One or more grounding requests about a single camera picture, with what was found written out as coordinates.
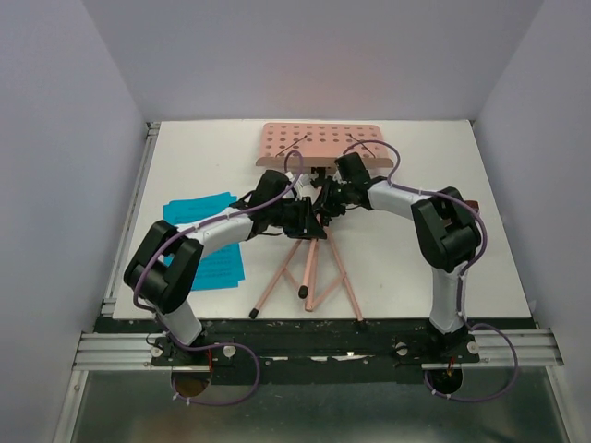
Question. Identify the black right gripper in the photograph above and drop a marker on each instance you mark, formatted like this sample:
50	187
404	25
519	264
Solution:
323	206

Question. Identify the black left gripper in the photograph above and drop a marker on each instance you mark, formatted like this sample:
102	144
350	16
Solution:
307	227

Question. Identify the pink music stand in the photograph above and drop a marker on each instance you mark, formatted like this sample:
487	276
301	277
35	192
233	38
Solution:
321	147

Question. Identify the blue sheet music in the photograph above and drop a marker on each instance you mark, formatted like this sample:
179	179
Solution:
220	270
183	211

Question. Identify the brown wooden metronome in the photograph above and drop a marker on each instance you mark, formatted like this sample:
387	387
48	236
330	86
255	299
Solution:
473	205

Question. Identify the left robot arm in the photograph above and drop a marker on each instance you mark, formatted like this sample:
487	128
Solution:
162	270

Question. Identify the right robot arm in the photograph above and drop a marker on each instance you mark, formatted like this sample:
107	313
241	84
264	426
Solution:
447	228

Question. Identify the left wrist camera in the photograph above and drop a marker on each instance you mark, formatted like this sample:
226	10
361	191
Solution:
302	185

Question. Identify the black mounting rail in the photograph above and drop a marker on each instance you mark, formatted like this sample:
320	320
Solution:
324	351

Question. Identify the aluminium frame rail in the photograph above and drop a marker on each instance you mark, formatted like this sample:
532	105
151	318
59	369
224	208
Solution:
533	347

